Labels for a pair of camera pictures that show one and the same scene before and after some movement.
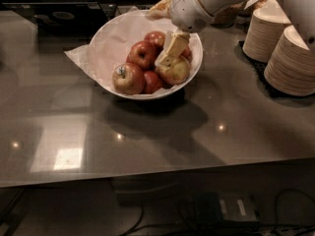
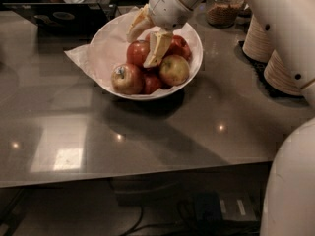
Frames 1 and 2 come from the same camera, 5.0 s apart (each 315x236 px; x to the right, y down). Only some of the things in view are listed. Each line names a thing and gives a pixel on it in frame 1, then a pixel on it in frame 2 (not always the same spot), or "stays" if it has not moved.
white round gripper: (188, 9) -> (168, 6)
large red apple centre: (142, 54) stays
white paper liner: (112, 40) stays
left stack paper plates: (262, 32) stays
